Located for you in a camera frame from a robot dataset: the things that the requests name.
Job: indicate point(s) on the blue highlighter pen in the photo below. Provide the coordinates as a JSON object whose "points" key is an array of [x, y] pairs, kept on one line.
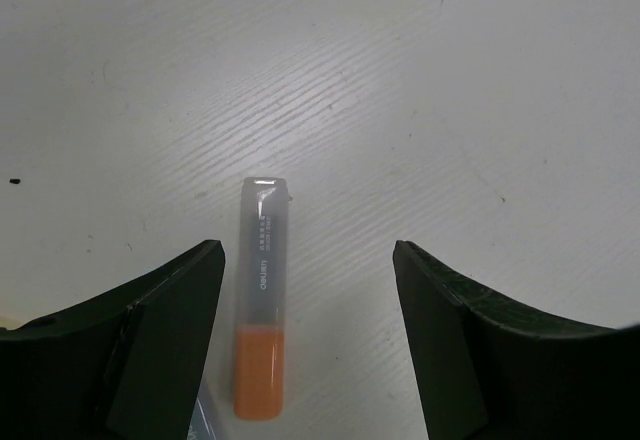
{"points": [[205, 423]]}

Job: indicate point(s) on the orange capped lead case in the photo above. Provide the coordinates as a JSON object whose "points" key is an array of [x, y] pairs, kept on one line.
{"points": [[261, 290]]}

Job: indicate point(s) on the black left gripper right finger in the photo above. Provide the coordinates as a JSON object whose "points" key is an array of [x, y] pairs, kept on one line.
{"points": [[490, 367]]}

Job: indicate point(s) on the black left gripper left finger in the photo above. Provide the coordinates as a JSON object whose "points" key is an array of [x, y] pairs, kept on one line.
{"points": [[126, 364]]}

